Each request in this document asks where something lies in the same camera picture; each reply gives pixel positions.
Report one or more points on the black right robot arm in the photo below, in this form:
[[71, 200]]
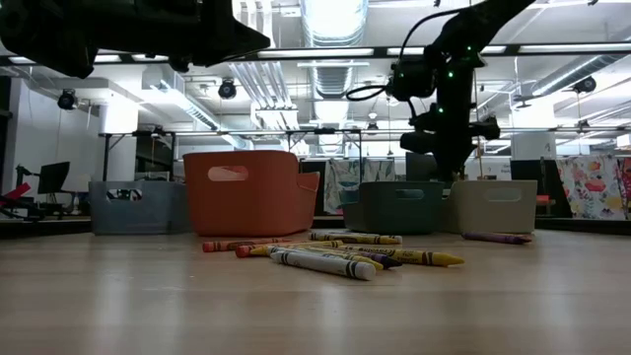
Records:
[[483, 20]]

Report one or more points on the yellow crayon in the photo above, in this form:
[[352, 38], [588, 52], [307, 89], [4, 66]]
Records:
[[362, 261], [315, 245], [355, 239], [424, 257]]

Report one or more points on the orange plastic bin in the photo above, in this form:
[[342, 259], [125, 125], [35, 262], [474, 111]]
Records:
[[251, 202]]

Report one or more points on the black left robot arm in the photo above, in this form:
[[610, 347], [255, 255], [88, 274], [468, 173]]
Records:
[[44, 34]]

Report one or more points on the purple crayon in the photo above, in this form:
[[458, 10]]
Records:
[[389, 261], [493, 237]]

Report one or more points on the black overhead beam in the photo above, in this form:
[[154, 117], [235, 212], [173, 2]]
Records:
[[379, 50]]

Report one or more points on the white light strip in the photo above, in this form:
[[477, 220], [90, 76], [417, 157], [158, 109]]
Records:
[[148, 58], [108, 58], [581, 48], [493, 49], [315, 52]]

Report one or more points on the red chair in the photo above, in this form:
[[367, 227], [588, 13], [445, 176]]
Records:
[[17, 191]]

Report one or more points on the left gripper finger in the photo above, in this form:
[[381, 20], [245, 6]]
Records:
[[227, 39]]

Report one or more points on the dark partition panel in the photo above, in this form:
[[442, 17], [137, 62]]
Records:
[[554, 187]]

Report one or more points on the silver ventilation duct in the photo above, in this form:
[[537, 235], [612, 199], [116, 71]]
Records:
[[335, 79], [557, 81]]

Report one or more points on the floral cloth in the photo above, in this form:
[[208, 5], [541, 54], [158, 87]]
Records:
[[345, 187], [591, 187]]

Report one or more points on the smoky grey plastic bin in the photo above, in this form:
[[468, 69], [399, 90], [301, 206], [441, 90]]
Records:
[[138, 217]]

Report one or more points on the white crayon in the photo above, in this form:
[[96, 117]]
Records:
[[365, 233], [276, 251], [320, 264]]

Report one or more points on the teal plastic bin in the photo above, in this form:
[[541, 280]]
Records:
[[394, 212]]

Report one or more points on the white plastic bin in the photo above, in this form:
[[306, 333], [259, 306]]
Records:
[[493, 214]]

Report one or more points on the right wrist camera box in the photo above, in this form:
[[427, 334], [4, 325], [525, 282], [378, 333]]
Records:
[[411, 81]]

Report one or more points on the black background table frame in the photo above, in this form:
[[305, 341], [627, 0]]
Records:
[[104, 158]]

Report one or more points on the black ceiling spotlight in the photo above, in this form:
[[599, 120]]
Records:
[[227, 90], [68, 100], [585, 85], [372, 128]]

